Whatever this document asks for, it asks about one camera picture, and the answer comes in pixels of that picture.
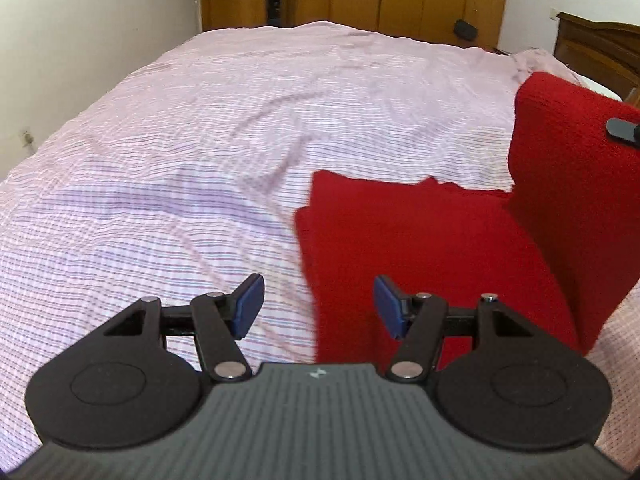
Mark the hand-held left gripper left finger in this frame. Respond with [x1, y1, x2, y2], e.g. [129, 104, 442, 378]
[102, 273, 265, 383]

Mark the red knitted sweater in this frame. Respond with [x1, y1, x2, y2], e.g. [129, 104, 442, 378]
[292, 72, 640, 366]

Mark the white pillow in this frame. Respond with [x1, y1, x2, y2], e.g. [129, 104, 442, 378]
[582, 77, 624, 102]

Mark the bed with checked sheet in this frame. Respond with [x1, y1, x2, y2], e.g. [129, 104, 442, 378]
[0, 20, 640, 480]

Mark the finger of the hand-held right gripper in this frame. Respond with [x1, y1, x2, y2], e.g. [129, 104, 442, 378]
[606, 117, 640, 149]

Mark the dark wooden headboard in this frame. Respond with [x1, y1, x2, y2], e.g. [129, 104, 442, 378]
[554, 11, 640, 107]

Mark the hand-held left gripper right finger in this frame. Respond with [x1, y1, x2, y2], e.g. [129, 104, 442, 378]
[374, 275, 546, 382]

